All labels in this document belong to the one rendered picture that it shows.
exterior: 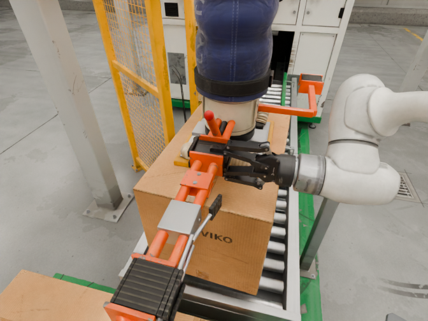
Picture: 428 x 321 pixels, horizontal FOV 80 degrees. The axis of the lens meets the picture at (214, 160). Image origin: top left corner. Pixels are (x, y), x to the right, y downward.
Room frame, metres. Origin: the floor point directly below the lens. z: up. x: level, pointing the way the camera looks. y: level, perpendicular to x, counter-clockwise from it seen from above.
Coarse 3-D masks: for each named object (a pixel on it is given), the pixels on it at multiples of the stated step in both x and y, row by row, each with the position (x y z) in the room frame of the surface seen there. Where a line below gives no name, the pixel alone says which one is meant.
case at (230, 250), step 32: (192, 128) 0.85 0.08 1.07; (288, 128) 0.85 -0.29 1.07; (160, 160) 0.65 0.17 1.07; (160, 192) 0.50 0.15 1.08; (224, 192) 0.50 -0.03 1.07; (256, 192) 0.50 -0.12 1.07; (224, 224) 0.44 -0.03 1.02; (256, 224) 0.41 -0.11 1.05; (160, 256) 0.50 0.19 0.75; (192, 256) 0.46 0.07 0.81; (224, 256) 0.43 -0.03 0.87; (256, 256) 0.40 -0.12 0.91; (256, 288) 0.40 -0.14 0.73
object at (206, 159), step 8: (200, 136) 0.55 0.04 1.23; (208, 136) 0.55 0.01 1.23; (216, 136) 0.55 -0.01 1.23; (192, 144) 0.52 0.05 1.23; (200, 144) 0.53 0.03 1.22; (208, 144) 0.53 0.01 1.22; (216, 144) 0.53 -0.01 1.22; (224, 144) 0.53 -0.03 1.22; (192, 152) 0.48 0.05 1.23; (200, 152) 0.48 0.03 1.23; (192, 160) 0.48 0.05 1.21; (200, 160) 0.47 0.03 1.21; (208, 160) 0.47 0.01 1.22; (216, 160) 0.46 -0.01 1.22; (224, 160) 0.47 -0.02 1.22; (224, 168) 0.47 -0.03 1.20
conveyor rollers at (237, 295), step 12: (276, 84) 2.54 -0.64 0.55; (264, 96) 2.27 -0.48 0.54; (276, 96) 2.26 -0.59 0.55; (288, 96) 2.31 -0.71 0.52; (288, 132) 1.63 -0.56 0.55; (276, 204) 0.92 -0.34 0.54; (276, 216) 0.84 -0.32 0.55; (276, 228) 0.77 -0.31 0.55; (276, 252) 0.65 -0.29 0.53; (264, 264) 0.58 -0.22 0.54; (276, 264) 0.58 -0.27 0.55; (204, 288) 0.48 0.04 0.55; (216, 288) 0.48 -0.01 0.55; (264, 288) 0.49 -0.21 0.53; (276, 288) 0.48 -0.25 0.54; (252, 300) 0.43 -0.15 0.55; (264, 300) 0.43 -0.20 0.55
